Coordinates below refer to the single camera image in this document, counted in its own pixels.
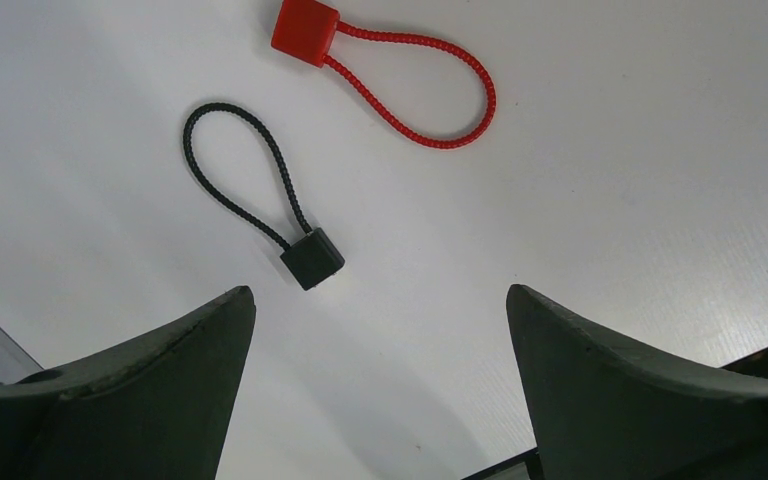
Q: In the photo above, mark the black cable lock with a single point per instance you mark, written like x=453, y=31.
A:
x=260, y=192

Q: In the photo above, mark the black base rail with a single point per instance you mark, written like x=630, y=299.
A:
x=528, y=465

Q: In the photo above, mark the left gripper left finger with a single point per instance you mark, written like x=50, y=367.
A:
x=157, y=406

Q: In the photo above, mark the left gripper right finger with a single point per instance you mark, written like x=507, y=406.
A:
x=606, y=406

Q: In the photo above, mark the red cable lock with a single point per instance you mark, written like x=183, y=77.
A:
x=376, y=63

